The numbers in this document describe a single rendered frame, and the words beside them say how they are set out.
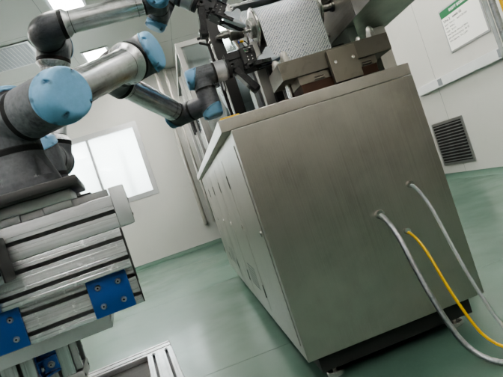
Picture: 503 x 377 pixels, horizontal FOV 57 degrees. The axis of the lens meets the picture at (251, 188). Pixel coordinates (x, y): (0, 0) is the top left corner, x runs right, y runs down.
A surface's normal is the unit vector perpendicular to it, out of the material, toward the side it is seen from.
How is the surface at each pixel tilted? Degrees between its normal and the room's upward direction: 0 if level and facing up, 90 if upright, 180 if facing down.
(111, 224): 90
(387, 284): 90
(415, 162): 90
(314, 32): 90
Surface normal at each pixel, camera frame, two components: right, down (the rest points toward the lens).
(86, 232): 0.26, -0.08
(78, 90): 0.83, -0.22
